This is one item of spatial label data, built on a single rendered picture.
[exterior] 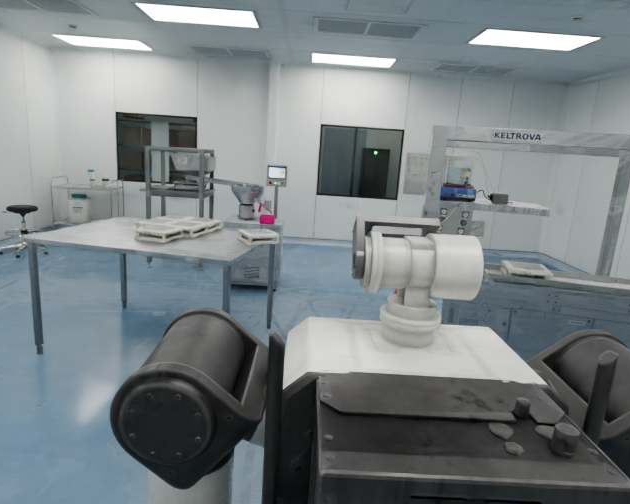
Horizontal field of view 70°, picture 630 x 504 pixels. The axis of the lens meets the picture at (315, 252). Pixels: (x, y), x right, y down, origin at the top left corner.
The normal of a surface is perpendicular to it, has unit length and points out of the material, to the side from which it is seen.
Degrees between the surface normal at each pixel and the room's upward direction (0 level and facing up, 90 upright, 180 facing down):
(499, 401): 0
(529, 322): 90
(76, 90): 90
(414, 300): 90
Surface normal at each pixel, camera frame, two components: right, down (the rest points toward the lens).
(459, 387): 0.07, -0.97
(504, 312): -0.23, 0.20
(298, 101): 0.01, 0.22
